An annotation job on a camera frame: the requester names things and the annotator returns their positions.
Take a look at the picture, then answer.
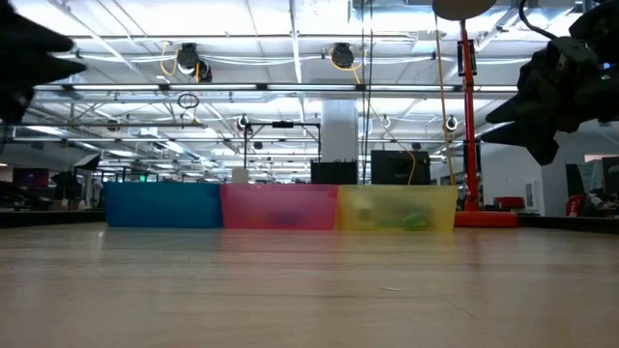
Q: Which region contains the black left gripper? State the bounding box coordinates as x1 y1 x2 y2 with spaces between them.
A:
0 0 87 91

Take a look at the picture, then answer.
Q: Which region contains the black monitor back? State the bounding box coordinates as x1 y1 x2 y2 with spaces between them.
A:
370 149 432 186

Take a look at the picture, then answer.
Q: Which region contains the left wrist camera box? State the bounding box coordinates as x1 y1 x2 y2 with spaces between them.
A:
0 86 35 125

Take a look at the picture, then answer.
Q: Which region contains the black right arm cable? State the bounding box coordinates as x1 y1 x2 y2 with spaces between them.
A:
518 0 560 41

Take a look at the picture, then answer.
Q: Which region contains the black ceiling cable reel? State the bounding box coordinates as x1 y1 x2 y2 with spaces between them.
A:
330 42 357 70
175 42 215 84

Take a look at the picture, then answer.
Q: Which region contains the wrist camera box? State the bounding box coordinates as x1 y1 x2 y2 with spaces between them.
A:
0 86 35 125
526 137 561 166

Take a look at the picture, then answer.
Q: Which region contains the black hanging cable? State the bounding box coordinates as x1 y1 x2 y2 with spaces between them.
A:
361 0 367 185
368 0 374 185

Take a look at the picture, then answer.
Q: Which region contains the black equipment box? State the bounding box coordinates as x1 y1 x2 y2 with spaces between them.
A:
309 159 359 186

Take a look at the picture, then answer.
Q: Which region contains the red metal stand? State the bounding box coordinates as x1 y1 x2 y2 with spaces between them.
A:
431 0 519 228

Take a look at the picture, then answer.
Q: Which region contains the pink plastic bin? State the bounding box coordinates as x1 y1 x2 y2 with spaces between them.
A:
220 183 339 230

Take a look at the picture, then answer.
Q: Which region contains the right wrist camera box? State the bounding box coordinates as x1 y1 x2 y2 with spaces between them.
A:
526 137 561 166

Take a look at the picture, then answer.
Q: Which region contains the black gantry frame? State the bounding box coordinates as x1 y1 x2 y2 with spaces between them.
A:
243 120 323 184

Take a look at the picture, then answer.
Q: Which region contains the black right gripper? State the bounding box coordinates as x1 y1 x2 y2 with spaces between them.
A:
481 38 601 146

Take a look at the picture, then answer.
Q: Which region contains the person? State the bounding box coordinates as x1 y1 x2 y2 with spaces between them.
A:
587 166 619 210

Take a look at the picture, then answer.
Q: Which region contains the blue plastic bin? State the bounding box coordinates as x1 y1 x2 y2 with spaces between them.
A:
103 181 223 228

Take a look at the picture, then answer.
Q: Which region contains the yellow plastic bin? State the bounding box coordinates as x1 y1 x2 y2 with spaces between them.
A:
336 184 458 231

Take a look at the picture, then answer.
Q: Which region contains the green mini stapler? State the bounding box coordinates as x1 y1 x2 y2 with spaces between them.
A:
386 210 435 231

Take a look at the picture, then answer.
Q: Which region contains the red box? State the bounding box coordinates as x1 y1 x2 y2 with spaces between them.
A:
492 195 526 211

